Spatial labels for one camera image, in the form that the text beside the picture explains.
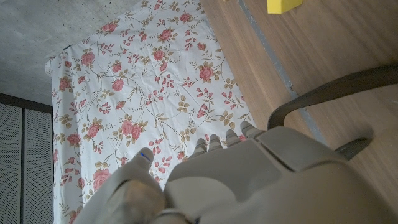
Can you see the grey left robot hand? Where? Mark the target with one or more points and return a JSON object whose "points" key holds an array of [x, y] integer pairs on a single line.
{"points": [[264, 180]]}

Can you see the dark brown leather belt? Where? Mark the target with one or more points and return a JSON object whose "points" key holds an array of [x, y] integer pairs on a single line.
{"points": [[326, 90]]}

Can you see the floral backdrop cloth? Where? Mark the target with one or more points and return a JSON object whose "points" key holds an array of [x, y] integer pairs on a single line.
{"points": [[130, 77]]}

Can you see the small yellow block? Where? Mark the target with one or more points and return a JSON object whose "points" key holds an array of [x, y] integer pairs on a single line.
{"points": [[283, 5]]}

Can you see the perforated metal panel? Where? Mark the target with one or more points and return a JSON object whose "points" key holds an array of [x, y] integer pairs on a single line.
{"points": [[34, 155]]}

